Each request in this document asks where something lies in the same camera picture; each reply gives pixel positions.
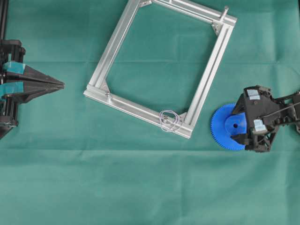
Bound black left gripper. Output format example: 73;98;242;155
0;40;64;127

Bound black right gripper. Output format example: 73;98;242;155
230;85;280;153

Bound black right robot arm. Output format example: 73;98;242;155
231;85;300;152

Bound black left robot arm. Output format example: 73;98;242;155
0;0;64;136

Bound steel shaft top corner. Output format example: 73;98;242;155
219;6;229;23

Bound blue plastic gear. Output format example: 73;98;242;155
210;103;247;151

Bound clear rubber band loops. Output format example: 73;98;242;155
159;110;183;132

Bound square aluminium extrusion frame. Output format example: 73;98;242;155
83;0;237;138

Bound green table cloth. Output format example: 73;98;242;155
0;0;300;225

